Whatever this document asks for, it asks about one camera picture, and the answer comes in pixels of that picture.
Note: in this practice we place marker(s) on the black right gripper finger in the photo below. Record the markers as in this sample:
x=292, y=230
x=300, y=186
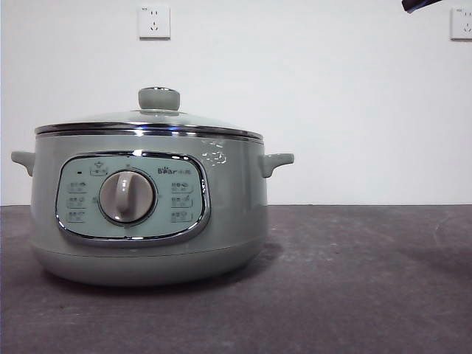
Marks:
x=414, y=4

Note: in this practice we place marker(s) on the glass lid with green knob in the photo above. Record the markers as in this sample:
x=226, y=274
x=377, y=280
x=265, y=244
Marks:
x=159, y=99

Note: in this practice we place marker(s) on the sage green electric cooking pot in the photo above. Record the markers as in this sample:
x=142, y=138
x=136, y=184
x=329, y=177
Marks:
x=228, y=206

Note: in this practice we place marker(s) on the white wall socket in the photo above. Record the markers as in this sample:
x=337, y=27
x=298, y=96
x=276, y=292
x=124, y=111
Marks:
x=155, y=23
x=461, y=24

